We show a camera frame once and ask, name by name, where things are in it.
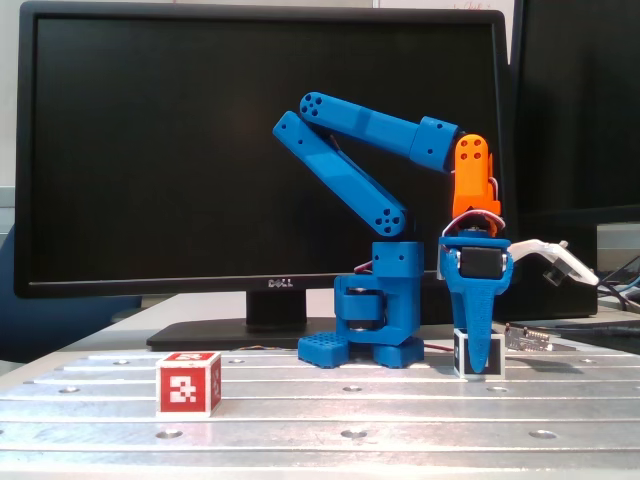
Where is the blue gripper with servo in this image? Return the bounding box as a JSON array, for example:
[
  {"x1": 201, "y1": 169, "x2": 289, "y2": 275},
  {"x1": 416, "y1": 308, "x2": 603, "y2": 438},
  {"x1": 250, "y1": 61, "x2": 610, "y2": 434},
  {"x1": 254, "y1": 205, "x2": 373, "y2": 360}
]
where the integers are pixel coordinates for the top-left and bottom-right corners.
[{"x1": 438, "y1": 234, "x2": 514, "y2": 376}]

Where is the black cube with number five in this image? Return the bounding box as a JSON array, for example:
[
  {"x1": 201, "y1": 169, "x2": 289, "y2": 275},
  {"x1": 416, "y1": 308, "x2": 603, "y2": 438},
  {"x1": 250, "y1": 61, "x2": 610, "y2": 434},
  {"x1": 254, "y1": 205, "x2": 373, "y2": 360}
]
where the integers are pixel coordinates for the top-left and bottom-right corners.
[{"x1": 453, "y1": 327, "x2": 505, "y2": 379}]

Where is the red cube with white marker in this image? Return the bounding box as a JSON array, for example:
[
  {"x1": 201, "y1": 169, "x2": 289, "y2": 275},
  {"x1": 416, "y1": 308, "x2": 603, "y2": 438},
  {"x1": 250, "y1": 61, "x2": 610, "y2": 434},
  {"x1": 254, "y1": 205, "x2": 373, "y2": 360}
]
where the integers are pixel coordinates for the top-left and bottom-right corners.
[{"x1": 154, "y1": 351, "x2": 223, "y2": 419}]

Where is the small circuit board with pins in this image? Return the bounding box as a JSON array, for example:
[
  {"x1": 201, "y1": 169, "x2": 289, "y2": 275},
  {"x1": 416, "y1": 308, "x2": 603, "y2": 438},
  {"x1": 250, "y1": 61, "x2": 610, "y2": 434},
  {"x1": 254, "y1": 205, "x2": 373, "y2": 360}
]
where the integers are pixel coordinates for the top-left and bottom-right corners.
[{"x1": 502, "y1": 323, "x2": 555, "y2": 352}]

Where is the black flat pad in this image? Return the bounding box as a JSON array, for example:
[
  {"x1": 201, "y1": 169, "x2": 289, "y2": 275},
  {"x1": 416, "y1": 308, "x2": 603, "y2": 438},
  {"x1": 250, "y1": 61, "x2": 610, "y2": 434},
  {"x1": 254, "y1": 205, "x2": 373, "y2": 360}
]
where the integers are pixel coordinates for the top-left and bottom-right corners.
[{"x1": 549, "y1": 327, "x2": 640, "y2": 357}]

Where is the black unbranded monitor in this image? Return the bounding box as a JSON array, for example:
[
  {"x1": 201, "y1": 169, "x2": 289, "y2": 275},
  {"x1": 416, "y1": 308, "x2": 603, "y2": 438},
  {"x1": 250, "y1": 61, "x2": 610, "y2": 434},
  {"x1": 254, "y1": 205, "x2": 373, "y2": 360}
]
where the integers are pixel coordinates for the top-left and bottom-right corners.
[{"x1": 508, "y1": 0, "x2": 640, "y2": 226}]

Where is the black Dell monitor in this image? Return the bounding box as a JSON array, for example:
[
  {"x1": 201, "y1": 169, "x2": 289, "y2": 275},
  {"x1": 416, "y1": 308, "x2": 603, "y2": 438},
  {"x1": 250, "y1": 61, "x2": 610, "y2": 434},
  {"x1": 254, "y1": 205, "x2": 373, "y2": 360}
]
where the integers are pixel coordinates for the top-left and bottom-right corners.
[{"x1": 13, "y1": 0, "x2": 522, "y2": 352}]

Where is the white camera mount with board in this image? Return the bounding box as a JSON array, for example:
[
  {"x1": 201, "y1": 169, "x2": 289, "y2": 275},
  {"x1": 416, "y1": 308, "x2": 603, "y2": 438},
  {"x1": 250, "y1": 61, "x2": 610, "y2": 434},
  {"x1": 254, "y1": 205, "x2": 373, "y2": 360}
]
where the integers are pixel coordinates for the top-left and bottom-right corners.
[{"x1": 508, "y1": 238, "x2": 600, "y2": 289}]

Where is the thick black cable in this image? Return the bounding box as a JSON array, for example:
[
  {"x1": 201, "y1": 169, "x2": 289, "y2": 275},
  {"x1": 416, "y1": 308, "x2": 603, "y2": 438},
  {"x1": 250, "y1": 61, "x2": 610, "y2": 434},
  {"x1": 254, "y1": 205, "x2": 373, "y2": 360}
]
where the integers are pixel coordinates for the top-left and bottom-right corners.
[{"x1": 552, "y1": 322, "x2": 640, "y2": 337}]

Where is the blue and black cable bundle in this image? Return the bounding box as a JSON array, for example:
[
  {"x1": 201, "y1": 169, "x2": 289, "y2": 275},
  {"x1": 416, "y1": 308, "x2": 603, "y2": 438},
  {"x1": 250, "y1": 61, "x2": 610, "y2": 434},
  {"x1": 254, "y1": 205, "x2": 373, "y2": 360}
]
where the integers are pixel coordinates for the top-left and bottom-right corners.
[{"x1": 597, "y1": 254, "x2": 640, "y2": 314}]

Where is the aluminium slotted base plate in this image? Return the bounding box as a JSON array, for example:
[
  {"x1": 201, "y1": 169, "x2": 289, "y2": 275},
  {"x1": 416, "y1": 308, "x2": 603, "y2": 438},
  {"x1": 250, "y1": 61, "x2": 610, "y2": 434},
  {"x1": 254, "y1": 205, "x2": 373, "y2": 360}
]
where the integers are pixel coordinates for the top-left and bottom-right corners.
[{"x1": 0, "y1": 349, "x2": 640, "y2": 474}]

